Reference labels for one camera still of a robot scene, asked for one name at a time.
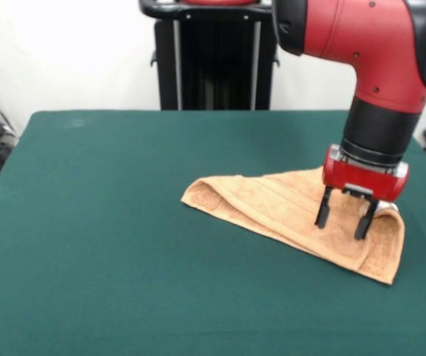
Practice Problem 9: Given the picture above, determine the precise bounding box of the dark green table cloth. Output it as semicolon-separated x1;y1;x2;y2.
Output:
0;109;426;356

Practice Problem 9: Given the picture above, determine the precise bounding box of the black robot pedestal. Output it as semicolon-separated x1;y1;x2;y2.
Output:
138;0;283;111

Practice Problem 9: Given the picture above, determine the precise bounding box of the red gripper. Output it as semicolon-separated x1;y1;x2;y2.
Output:
314;145;410;241

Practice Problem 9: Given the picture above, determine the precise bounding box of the tan terry towel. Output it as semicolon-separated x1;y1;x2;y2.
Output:
180;166;406;286

